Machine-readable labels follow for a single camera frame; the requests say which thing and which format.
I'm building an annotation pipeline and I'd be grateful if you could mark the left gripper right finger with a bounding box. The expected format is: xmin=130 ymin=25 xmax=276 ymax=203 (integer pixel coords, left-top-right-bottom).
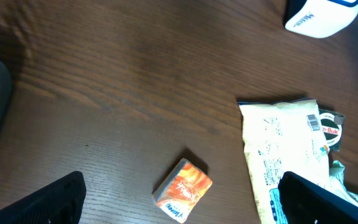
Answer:
xmin=278 ymin=171 xmax=358 ymax=224

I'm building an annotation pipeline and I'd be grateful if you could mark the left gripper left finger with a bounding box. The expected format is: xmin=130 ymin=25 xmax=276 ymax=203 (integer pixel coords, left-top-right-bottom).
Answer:
xmin=0 ymin=171 xmax=86 ymax=224

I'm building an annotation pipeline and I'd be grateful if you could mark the yellow snack bag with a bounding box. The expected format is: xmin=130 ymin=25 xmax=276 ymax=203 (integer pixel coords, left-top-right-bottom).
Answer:
xmin=239 ymin=100 xmax=329 ymax=223

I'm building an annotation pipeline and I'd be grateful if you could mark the dark green snack packet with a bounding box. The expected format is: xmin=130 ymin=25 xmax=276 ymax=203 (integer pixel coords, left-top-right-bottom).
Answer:
xmin=319 ymin=109 xmax=345 ymax=151

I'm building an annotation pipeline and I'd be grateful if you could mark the orange tissue pack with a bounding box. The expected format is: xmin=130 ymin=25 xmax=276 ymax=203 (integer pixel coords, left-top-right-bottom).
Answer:
xmin=152 ymin=158 xmax=213 ymax=223

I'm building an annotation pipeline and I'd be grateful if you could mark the white barcode scanner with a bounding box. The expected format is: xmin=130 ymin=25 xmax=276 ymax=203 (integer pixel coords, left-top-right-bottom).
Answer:
xmin=284 ymin=0 xmax=358 ymax=39

